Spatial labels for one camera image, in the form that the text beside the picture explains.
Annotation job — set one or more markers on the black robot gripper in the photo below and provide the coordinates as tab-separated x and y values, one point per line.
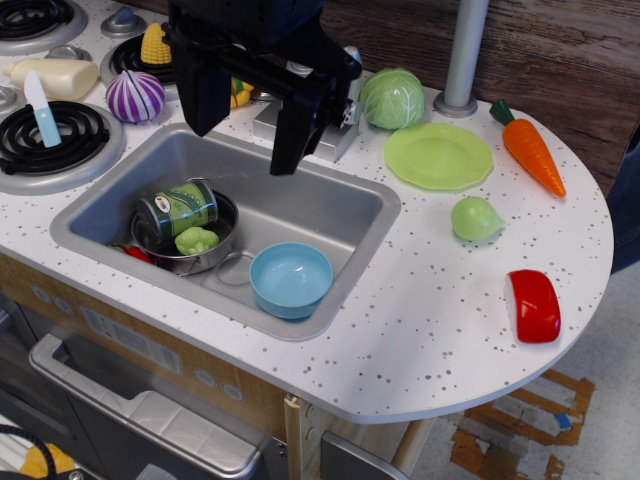
277	46

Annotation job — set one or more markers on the green toy pear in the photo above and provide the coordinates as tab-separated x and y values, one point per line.
473	218

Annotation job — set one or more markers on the light blue plastic bowl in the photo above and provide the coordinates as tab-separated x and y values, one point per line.
290	279

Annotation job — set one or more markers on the yellow toy bell pepper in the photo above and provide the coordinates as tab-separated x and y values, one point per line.
240	92

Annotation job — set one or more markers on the yellow toy corn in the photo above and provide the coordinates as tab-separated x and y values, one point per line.
154	50

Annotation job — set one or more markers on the purple toy onion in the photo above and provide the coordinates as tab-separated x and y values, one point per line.
135	97

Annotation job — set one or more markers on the back right stove burner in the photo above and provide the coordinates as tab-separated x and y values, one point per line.
127	56

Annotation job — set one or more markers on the stove burner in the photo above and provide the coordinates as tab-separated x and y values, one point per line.
29	27
91	141
127	56

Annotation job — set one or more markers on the green toy cabbage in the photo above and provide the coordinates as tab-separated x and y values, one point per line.
393	99

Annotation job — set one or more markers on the green toy can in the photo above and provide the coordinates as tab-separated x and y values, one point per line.
166	214

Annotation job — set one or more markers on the grey metal sink basin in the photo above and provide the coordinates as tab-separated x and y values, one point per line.
343	216

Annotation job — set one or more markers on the green toy broccoli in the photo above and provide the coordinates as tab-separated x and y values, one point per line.
196	240

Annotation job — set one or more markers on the grey stove knob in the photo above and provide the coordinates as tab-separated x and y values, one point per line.
124	23
11	99
69	52

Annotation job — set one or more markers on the front left stove burner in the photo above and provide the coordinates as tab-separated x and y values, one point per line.
91	141

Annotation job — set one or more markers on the small metal pot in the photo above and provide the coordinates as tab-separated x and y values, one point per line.
167	256

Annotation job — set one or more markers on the red toy pepper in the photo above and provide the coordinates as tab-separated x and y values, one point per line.
132	251

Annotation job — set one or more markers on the cream toy bottle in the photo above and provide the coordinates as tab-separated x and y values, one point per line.
61	79

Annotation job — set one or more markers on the back left stove burner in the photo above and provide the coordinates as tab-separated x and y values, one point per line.
29	27

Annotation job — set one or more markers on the light green plastic plate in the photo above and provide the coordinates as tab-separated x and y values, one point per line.
438	156

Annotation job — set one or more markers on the grey support pole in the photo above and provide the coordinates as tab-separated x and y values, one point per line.
457	100

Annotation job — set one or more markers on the orange toy carrot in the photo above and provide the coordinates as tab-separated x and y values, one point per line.
526	145

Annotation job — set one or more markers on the blue handled toy knife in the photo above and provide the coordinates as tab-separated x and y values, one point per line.
43	115

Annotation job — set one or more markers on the silver oven door handle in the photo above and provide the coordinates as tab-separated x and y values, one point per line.
146	435

